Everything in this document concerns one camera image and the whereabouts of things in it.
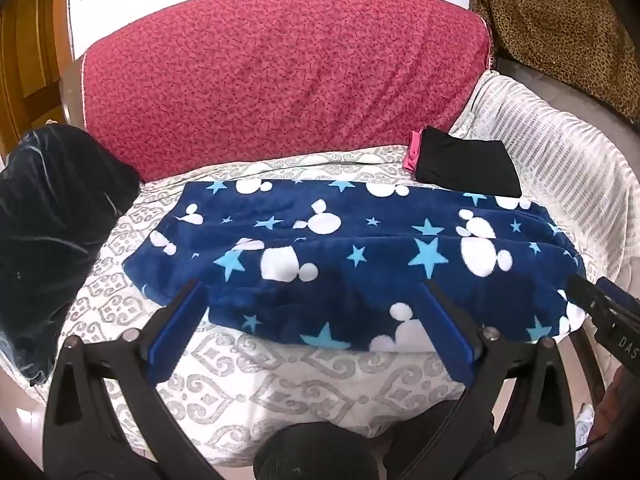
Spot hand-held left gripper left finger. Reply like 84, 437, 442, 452
42, 280, 208, 480

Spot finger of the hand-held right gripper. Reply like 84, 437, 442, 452
565, 274, 608, 322
595, 276, 640, 312

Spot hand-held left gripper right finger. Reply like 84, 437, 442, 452
387, 280, 583, 480

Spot blue star-print fleece pants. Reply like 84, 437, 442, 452
122, 176, 588, 353

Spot person's right forearm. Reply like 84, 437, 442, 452
597, 367, 640, 463

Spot white grey-patterned seat cover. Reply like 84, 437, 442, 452
60, 144, 501, 472

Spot white striped armrest cover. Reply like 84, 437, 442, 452
450, 69, 640, 301

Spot dark velvet cushion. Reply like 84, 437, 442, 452
0, 125, 142, 388

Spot black folded garment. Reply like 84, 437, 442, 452
417, 126, 523, 199

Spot person's dark trouser leg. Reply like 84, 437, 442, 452
252, 420, 396, 480

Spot pink folded garment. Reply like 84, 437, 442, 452
402, 130, 426, 173

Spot leopard print cloth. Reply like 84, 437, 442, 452
467, 0, 640, 121

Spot red patterned sofa back cover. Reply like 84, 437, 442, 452
80, 0, 493, 183

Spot wooden door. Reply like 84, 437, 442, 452
0, 0, 76, 161

